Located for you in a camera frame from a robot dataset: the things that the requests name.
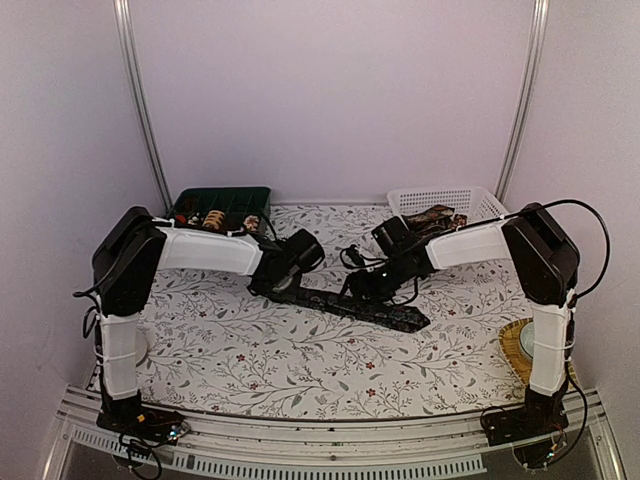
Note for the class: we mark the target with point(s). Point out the yellow striped rolled tie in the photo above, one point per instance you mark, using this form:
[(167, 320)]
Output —
[(214, 220)]

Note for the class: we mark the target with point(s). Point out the cream ceramic mug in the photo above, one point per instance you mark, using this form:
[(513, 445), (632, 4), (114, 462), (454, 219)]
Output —
[(141, 348)]

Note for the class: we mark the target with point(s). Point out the floral patterned table mat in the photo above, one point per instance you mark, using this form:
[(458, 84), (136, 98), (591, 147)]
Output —
[(215, 347)]

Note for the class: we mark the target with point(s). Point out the dark floral necktie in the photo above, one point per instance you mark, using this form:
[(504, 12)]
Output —
[(360, 310)]

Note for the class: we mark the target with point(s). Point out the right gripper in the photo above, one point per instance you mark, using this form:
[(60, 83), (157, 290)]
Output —
[(371, 294)]

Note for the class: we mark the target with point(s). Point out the dark maroon rolled tie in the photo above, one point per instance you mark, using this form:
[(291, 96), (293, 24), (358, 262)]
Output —
[(233, 222)]

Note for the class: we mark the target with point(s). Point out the white plastic basket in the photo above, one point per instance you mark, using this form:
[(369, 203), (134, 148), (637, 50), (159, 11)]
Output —
[(475, 202)]

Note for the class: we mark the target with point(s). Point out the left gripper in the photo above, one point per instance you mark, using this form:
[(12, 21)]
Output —
[(260, 288)]

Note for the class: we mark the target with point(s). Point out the brown patterned necktie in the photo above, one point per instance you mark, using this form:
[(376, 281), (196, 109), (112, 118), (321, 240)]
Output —
[(435, 219)]

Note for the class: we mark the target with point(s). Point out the pale green bowl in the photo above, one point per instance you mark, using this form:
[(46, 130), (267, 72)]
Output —
[(526, 339)]

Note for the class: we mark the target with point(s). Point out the woven bamboo tray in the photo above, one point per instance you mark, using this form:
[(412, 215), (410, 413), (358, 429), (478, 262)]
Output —
[(512, 351)]

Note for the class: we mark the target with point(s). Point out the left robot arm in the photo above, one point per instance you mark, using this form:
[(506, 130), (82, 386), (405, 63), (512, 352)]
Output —
[(139, 246)]

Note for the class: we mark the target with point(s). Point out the front aluminium rail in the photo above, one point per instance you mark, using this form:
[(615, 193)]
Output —
[(221, 446)]

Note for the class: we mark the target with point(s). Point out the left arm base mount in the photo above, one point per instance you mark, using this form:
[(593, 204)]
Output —
[(143, 431)]

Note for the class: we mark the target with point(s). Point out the white dotted black rolled tie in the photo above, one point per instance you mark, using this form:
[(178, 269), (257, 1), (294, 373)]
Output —
[(195, 220)]

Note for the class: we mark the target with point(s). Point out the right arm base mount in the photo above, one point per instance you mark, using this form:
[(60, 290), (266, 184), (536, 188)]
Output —
[(541, 422)]

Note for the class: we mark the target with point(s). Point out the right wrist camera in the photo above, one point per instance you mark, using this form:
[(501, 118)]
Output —
[(351, 258)]

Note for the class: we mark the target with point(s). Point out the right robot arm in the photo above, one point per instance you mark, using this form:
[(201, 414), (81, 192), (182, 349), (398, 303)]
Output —
[(545, 259)]

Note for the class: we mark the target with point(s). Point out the green divided organizer box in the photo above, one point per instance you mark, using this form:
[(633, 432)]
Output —
[(231, 200)]

